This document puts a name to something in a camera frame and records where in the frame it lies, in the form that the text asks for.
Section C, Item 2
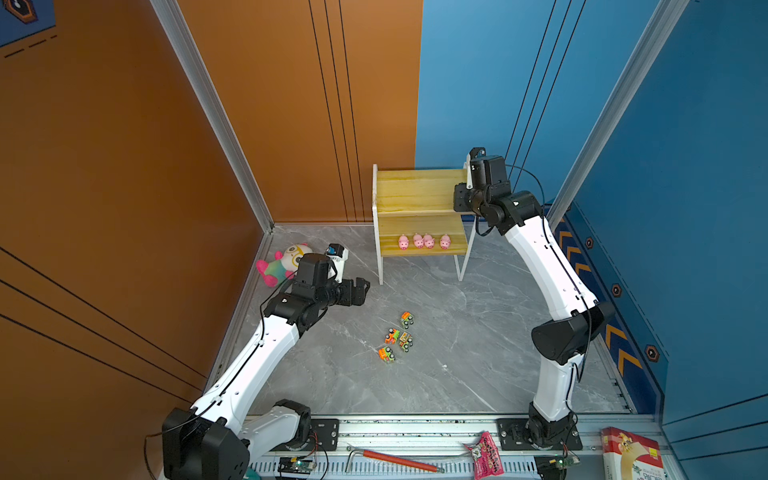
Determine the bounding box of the circuit board right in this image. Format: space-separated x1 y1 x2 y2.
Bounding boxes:
534 455 581 480

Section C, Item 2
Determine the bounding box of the red handled tool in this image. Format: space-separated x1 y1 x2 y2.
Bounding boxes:
344 449 445 474

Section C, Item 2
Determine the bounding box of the orange toy truck middle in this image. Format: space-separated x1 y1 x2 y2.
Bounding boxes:
385 328 402 345

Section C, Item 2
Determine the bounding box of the pink snack packet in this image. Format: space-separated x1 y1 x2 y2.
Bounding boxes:
464 431 505 480

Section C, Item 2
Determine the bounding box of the green circuit board left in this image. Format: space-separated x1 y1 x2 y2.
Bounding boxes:
276 457 317 479

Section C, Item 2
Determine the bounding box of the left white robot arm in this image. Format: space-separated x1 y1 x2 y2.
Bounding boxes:
158 243 370 479

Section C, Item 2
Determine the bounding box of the orange green toy truck bottom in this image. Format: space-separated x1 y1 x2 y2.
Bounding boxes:
377 346 396 363

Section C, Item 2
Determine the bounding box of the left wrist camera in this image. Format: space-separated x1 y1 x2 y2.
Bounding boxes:
325 243 349 283

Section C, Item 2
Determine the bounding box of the white shelf frame with wood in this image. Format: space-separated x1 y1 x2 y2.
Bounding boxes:
372 166 475 283

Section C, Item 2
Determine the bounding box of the green orange toy truck top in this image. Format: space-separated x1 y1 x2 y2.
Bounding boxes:
401 311 414 329

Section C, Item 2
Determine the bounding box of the aluminium corner post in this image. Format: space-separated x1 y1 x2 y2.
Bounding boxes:
547 0 689 230
150 0 274 234

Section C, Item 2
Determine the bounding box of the plush doll pink white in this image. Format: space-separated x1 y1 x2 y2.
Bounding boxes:
256 243 313 288

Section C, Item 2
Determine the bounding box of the aluminium corner post right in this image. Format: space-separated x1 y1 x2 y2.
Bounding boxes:
547 0 689 230

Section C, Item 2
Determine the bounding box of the aluminium corner post left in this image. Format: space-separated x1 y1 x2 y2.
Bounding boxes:
150 0 274 234

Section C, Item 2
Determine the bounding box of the red white box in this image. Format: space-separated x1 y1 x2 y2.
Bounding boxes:
600 427 667 480

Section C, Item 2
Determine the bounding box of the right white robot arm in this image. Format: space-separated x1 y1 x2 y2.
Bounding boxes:
453 147 615 451

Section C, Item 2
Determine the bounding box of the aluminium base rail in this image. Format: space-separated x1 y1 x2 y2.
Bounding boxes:
239 412 685 480

